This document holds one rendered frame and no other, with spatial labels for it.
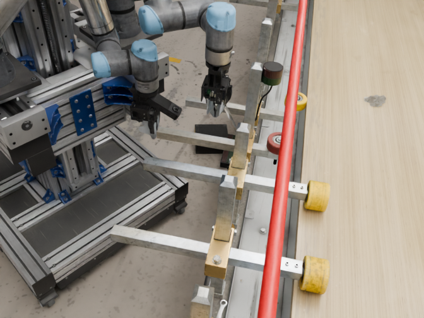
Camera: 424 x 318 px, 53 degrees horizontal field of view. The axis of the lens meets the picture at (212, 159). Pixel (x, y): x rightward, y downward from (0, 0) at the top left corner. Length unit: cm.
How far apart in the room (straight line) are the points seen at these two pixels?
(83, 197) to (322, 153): 122
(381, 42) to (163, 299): 152
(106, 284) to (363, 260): 129
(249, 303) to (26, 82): 96
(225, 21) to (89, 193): 131
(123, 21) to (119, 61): 35
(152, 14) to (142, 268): 132
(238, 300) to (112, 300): 85
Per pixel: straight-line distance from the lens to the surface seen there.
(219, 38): 115
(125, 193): 215
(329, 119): 155
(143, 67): 130
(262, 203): 159
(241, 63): 351
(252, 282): 139
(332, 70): 182
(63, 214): 213
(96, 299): 209
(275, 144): 139
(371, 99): 169
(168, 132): 147
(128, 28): 163
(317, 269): 102
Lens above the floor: 182
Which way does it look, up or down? 44 degrees down
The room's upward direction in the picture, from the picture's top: 4 degrees clockwise
